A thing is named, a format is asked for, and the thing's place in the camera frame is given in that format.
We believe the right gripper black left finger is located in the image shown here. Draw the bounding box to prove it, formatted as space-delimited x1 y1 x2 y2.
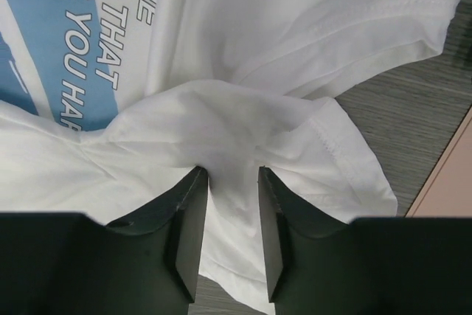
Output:
1 167 208 314

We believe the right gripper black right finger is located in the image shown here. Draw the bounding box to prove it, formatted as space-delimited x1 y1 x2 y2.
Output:
258 167 471 314

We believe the white printed t shirt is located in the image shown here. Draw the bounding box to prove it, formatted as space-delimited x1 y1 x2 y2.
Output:
1 0 459 314

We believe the brown cardboard sheet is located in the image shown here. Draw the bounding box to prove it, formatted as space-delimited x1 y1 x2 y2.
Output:
406 112 472 217

